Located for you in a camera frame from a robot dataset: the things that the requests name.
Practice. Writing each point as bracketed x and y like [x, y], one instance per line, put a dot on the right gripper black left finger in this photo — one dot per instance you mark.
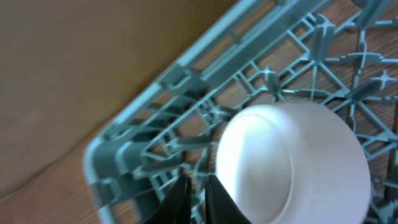
[176, 206]

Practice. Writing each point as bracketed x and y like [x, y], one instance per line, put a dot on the small pink bowl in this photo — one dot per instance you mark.
[294, 163]

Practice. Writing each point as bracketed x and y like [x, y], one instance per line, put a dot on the grey dishwasher rack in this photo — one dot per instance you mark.
[340, 54]

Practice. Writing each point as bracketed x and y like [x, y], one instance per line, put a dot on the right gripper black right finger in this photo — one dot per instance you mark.
[219, 206]

